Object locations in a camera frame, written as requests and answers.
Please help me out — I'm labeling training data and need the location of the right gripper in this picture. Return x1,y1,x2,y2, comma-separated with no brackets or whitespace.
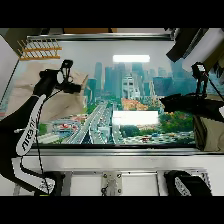
159,93,194,114

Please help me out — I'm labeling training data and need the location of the olive garment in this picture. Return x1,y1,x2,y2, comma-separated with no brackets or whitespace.
192,114,224,153

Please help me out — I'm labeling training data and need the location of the beige garment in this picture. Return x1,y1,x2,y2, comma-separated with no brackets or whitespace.
5,61,90,125

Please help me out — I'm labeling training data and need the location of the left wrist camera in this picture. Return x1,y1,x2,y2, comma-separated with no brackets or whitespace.
59,59,75,84

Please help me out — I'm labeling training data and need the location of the black cable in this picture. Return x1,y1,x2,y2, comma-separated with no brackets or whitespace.
33,88,65,196

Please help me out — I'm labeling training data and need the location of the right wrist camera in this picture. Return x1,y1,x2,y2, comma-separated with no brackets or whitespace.
190,61,208,96

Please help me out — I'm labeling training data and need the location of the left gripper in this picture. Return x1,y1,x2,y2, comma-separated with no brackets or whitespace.
61,81,83,95

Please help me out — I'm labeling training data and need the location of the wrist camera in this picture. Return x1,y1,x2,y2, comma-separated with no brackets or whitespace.
190,61,208,96
59,59,75,84

